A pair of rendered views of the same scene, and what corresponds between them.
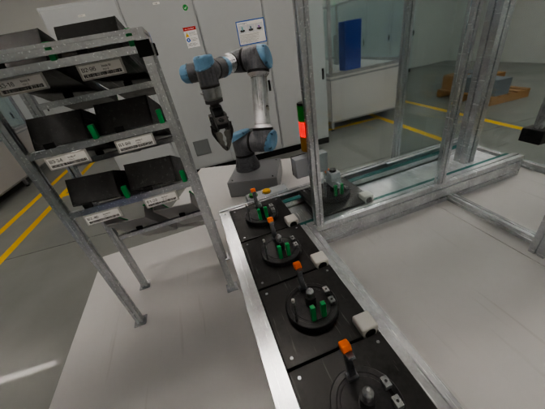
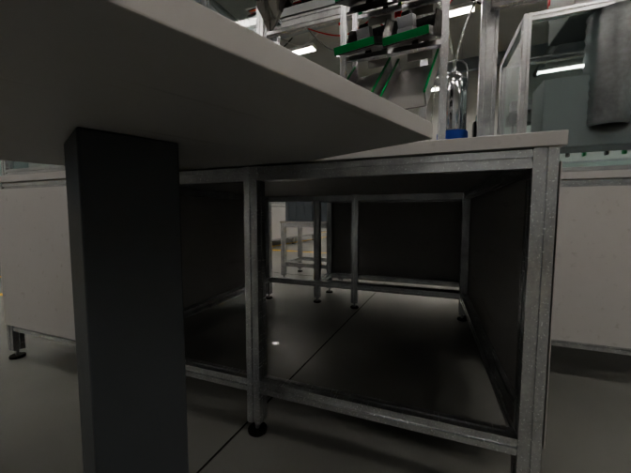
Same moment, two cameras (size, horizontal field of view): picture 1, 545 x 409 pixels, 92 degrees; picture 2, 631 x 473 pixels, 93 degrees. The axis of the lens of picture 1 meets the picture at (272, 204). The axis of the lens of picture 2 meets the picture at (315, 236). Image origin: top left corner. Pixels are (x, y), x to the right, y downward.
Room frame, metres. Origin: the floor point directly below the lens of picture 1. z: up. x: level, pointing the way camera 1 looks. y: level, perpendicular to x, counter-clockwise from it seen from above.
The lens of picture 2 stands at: (1.80, 0.75, 0.69)
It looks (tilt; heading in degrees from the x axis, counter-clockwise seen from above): 4 degrees down; 213
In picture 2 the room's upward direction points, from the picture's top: straight up
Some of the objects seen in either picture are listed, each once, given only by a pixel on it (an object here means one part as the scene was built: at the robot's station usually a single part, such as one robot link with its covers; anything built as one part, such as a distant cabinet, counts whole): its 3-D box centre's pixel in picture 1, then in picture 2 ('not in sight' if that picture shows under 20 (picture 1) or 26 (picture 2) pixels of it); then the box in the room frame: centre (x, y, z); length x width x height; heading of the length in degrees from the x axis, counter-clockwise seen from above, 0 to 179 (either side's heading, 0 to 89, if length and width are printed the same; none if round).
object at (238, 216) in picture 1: (259, 208); not in sight; (0.92, 0.05, 1.01); 0.24 x 0.24 x 0.13; 13
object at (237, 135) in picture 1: (242, 141); not in sight; (1.51, 0.10, 1.12); 0.13 x 0.12 x 0.14; 64
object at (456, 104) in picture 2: not in sight; (453, 97); (0.01, 0.47, 1.32); 0.14 x 0.14 x 0.38
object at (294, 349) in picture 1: (311, 298); not in sight; (0.44, -0.05, 1.01); 0.24 x 0.24 x 0.13; 13
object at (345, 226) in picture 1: (328, 210); not in sight; (0.96, -0.24, 0.91); 0.84 x 0.28 x 0.10; 103
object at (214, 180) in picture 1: (250, 187); (148, 139); (1.46, 0.11, 0.84); 0.90 x 0.70 x 0.03; 79
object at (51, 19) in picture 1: (128, 106); not in sight; (3.93, 1.68, 1.12); 0.80 x 0.54 x 2.25; 99
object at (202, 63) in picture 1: (206, 71); not in sight; (1.13, 0.15, 1.53); 0.09 x 0.08 x 0.11; 154
